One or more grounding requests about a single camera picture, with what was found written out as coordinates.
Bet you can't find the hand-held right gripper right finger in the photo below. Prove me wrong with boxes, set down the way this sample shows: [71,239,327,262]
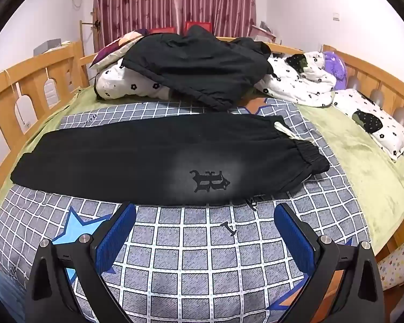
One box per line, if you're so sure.
[274,203,386,323]

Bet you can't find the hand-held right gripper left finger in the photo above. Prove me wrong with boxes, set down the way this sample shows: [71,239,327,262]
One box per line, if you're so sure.
[25,202,137,323]

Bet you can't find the black pants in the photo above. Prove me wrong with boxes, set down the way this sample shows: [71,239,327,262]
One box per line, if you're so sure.
[11,113,330,206]

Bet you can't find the grey checked blanket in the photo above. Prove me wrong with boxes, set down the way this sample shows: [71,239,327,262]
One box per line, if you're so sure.
[0,99,378,323]

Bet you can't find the green bed sheet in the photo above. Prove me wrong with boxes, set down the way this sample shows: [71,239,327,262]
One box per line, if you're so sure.
[0,84,404,253]

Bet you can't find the star printed cloth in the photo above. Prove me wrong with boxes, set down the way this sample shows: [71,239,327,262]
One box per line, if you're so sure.
[377,229,404,292]

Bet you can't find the white floral pillow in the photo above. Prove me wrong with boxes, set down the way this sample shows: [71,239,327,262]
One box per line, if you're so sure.
[333,88,404,163]
[96,57,176,101]

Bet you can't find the white floral quilt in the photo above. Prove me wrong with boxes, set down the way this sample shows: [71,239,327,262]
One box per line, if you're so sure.
[256,51,337,108]

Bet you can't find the purple plush toy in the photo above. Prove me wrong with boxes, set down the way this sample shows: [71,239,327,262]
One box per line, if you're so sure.
[323,51,348,91]

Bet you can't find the purple printed pillow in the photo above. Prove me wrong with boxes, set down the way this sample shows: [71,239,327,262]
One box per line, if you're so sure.
[89,29,149,69]

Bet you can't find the black jacket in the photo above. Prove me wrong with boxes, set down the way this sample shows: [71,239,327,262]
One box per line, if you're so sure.
[121,25,274,110]

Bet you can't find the wooden coat rack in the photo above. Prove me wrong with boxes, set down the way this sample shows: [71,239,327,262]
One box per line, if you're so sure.
[79,7,102,88]

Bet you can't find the grey box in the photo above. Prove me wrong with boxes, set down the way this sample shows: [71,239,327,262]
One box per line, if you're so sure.
[34,39,71,56]

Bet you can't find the red patterned curtain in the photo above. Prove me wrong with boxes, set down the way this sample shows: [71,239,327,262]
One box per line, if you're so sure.
[93,0,257,49]

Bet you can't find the white cable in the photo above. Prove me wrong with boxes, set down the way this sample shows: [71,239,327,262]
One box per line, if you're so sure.
[3,69,31,129]

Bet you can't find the wooden bed frame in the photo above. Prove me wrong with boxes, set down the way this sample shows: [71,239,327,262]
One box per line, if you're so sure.
[0,37,404,266]

